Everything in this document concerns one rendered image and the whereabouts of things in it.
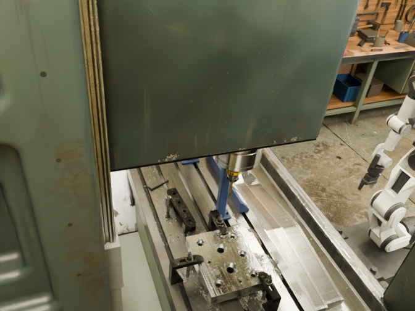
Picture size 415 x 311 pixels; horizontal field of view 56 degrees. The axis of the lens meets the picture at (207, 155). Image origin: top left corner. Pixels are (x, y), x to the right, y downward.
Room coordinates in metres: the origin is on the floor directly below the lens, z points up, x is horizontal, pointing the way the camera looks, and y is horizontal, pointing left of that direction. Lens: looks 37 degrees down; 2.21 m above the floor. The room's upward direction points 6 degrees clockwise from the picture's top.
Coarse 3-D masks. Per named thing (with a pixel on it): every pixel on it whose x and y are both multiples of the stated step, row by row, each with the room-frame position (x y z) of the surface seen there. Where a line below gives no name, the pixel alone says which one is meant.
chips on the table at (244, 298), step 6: (192, 270) 0.98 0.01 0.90; (186, 282) 0.92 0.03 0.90; (192, 282) 0.92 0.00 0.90; (204, 294) 0.87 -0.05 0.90; (252, 294) 0.90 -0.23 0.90; (240, 300) 0.87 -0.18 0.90; (246, 300) 0.87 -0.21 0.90; (252, 300) 0.87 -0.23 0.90; (264, 300) 0.88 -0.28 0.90; (210, 306) 0.83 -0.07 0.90; (216, 306) 0.84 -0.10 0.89; (246, 306) 0.85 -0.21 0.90
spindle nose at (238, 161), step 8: (240, 152) 0.96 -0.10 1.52; (248, 152) 0.96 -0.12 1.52; (256, 152) 0.98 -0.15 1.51; (216, 160) 0.99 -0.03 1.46; (224, 160) 0.97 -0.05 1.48; (232, 160) 0.96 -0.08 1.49; (240, 160) 0.96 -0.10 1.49; (248, 160) 0.96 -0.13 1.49; (256, 160) 0.98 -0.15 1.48; (232, 168) 0.96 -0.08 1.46; (240, 168) 0.96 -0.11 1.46; (248, 168) 0.97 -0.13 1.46
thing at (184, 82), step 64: (128, 0) 0.77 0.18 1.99; (192, 0) 0.83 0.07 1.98; (256, 0) 0.89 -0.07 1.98; (320, 0) 0.95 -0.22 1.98; (128, 64) 0.77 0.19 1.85; (192, 64) 0.83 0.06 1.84; (256, 64) 0.90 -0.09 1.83; (320, 64) 0.98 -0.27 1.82; (128, 128) 0.77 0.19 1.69; (192, 128) 0.83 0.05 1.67; (256, 128) 0.91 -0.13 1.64; (320, 128) 1.01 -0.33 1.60
